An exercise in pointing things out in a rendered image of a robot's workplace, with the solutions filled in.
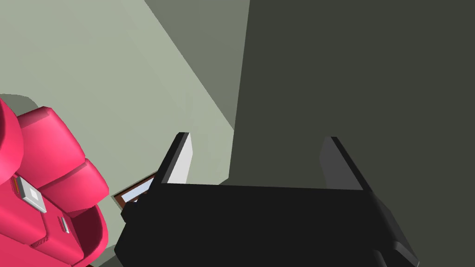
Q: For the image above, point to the brown framed window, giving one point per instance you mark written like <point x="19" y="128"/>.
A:
<point x="134" y="191"/>

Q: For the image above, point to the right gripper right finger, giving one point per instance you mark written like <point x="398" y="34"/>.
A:
<point x="341" y="167"/>

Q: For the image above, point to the pink sofa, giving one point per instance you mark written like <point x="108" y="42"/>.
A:
<point x="48" y="185"/>

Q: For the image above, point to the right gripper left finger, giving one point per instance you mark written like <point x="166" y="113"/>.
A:
<point x="179" y="163"/>

